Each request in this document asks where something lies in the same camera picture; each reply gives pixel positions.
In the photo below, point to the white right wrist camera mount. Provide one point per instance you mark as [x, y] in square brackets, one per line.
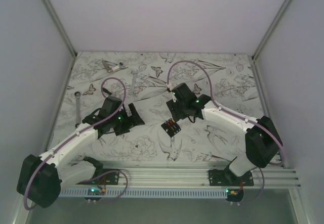
[170, 90]

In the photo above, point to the black fuse box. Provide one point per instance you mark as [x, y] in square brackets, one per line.
[171, 127]

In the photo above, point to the controller board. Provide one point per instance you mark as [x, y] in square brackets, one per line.
[94, 194]
[234, 195]

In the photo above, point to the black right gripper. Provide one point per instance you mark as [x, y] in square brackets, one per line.
[176, 116]

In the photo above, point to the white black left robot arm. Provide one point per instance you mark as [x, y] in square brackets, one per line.
[43, 177]

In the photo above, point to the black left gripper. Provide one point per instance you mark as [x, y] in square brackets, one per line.
[130, 122]

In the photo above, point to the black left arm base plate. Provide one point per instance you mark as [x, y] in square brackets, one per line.
[103, 177]

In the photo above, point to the small metal bracket tool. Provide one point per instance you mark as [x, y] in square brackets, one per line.
[106, 65]

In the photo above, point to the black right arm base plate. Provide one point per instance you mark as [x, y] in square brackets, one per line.
[226, 178]

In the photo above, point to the grey slotted cable duct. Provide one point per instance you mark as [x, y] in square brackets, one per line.
[174, 193]

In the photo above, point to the right controller board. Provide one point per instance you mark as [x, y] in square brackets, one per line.
[234, 195]

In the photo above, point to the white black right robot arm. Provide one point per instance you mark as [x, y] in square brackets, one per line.
[262, 142]

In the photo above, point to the chrome ratchet wrench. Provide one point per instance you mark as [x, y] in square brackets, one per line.
[77, 95]

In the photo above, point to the black handled screwdriver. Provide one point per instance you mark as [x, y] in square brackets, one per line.
[106, 91]

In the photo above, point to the left controller board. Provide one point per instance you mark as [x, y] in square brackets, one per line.
[94, 194]

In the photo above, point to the aluminium frame rail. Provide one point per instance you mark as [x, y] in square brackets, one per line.
[195, 174]

